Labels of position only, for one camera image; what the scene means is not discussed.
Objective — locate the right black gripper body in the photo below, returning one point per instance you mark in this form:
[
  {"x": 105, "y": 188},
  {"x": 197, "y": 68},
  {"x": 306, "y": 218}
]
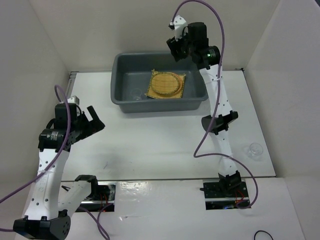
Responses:
[{"x": 189, "y": 46}]

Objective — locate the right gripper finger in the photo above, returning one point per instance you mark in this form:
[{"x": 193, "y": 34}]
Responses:
[
  {"x": 172, "y": 44},
  {"x": 177, "y": 53}
]

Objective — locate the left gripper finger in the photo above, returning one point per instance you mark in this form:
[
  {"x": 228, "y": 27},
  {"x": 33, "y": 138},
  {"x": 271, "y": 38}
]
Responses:
[
  {"x": 95, "y": 126},
  {"x": 92, "y": 113}
]

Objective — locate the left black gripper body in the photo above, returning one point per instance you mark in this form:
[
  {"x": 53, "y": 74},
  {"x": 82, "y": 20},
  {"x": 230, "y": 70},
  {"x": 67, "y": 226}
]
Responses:
[{"x": 80, "y": 125}]

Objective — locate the round green-rimmed bamboo mat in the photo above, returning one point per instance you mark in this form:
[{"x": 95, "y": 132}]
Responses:
[{"x": 164, "y": 83}]

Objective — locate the clear plastic cup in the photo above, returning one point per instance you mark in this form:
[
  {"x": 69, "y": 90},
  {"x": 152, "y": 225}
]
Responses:
[
  {"x": 254, "y": 151},
  {"x": 136, "y": 94}
]

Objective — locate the square woven bamboo mat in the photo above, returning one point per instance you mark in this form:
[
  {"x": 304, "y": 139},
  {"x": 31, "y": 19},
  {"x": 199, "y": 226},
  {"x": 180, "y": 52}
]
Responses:
[{"x": 151, "y": 94}]

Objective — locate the round orange woven mat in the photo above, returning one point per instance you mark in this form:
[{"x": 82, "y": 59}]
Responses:
[{"x": 181, "y": 79}]

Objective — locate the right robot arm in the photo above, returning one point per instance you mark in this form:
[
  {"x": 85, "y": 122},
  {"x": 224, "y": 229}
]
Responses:
[{"x": 208, "y": 60}]

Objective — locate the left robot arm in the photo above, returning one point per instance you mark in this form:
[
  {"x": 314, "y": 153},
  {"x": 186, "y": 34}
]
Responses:
[{"x": 47, "y": 218}]

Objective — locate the grey plastic bin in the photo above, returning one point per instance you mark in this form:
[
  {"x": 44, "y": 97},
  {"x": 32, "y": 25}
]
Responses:
[{"x": 145, "y": 82}]

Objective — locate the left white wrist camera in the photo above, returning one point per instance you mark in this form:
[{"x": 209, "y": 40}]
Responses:
[{"x": 74, "y": 100}]

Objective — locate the aluminium frame rail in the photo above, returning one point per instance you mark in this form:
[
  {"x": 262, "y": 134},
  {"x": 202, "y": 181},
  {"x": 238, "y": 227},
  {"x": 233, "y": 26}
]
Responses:
[{"x": 70, "y": 83}]

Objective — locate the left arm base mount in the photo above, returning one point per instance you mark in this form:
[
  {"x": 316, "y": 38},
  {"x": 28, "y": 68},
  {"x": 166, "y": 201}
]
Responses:
[{"x": 100, "y": 196}]

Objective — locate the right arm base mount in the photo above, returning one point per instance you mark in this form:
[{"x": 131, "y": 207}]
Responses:
[{"x": 216, "y": 199}]

